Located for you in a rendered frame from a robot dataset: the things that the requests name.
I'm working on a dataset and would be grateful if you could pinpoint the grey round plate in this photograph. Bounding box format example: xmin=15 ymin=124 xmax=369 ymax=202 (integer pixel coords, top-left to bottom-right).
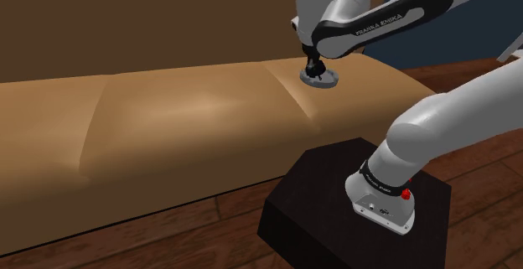
xmin=299 ymin=68 xmax=339 ymax=90

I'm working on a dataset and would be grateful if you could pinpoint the tan leather sofa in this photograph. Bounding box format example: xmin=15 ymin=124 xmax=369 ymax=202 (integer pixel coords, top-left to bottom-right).
xmin=0 ymin=52 xmax=437 ymax=257

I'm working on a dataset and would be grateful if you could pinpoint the dark robot stand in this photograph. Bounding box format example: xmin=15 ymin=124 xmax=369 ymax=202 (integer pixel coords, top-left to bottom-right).
xmin=256 ymin=137 xmax=453 ymax=269

